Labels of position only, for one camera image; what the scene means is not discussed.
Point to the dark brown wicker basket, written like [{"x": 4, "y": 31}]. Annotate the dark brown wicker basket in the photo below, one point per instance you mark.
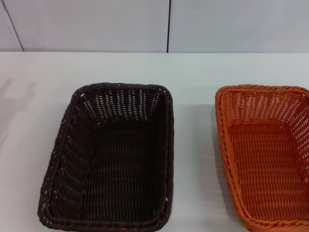
[{"x": 120, "y": 157}]

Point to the orange wicker basket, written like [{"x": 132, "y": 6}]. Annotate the orange wicker basket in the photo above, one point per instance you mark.
[{"x": 265, "y": 157}]

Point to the black vertical wall strip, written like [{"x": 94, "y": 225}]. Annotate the black vertical wall strip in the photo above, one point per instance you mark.
[{"x": 168, "y": 26}]

